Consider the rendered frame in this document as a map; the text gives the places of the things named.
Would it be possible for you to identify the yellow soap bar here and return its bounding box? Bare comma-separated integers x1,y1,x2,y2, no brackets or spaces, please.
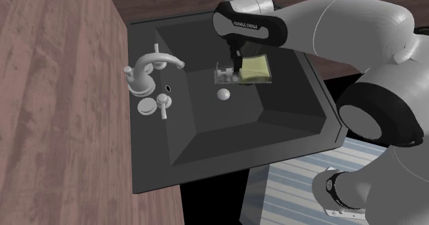
239,55,272,84

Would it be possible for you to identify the clear soap tray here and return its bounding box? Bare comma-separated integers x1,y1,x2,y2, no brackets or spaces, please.
213,61,273,85

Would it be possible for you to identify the grey round drain stopper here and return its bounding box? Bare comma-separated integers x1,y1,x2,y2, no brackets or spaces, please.
217,87,232,101

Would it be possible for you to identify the dark grey square sink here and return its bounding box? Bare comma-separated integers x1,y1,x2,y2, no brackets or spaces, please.
126,10,350,195

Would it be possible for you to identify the grey curved faucet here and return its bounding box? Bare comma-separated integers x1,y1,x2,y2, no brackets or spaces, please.
122,51,186,96

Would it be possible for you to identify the grey round faucet cap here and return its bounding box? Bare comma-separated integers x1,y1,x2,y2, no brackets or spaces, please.
137,97,158,116

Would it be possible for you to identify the blue white striped rug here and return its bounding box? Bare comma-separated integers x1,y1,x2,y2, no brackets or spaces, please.
239,136,387,225

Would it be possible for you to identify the grey faucet lever handle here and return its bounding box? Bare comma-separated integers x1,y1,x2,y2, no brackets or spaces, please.
156,94,173,120
153,43,168,69

